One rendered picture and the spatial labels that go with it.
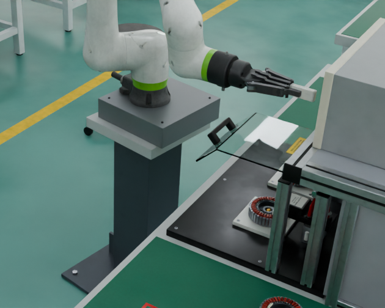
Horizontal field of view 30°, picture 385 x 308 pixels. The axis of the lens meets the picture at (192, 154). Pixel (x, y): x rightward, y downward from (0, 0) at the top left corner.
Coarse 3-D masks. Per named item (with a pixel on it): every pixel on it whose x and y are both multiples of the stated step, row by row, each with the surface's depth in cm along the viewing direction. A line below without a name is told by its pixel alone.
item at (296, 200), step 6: (294, 198) 201; (300, 198) 201; (306, 198) 201; (294, 204) 198; (300, 204) 198; (306, 204) 199; (288, 210) 199; (294, 210) 198; (300, 210) 197; (306, 210) 200; (288, 216) 199; (294, 216) 198; (300, 216) 198; (306, 216) 198; (336, 216) 199; (306, 222) 197; (330, 228) 196
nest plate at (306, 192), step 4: (276, 172) 228; (280, 172) 228; (276, 176) 226; (280, 176) 227; (272, 180) 224; (276, 180) 224; (268, 184) 224; (272, 184) 223; (276, 184) 223; (292, 188) 221; (296, 188) 221; (300, 188) 221; (304, 188) 222; (308, 188) 222; (296, 192) 220; (300, 192) 219; (304, 192) 220; (308, 192) 220; (304, 196) 219; (308, 196) 218
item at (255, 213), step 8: (256, 200) 208; (264, 200) 209; (272, 200) 209; (256, 208) 204; (264, 208) 206; (272, 208) 207; (256, 216) 203; (264, 216) 202; (272, 216) 202; (264, 224) 202
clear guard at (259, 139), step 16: (256, 112) 201; (240, 128) 193; (256, 128) 194; (272, 128) 194; (288, 128) 195; (304, 128) 195; (224, 144) 185; (240, 144) 186; (256, 144) 186; (272, 144) 187; (288, 144) 187; (256, 160) 180; (272, 160) 180
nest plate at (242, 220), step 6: (246, 210) 210; (240, 216) 207; (246, 216) 207; (234, 222) 205; (240, 222) 205; (246, 222) 205; (252, 222) 205; (288, 222) 206; (294, 222) 206; (246, 228) 204; (252, 228) 203; (258, 228) 203; (264, 228) 203; (270, 228) 203; (288, 228) 204; (258, 234) 202; (264, 234) 201
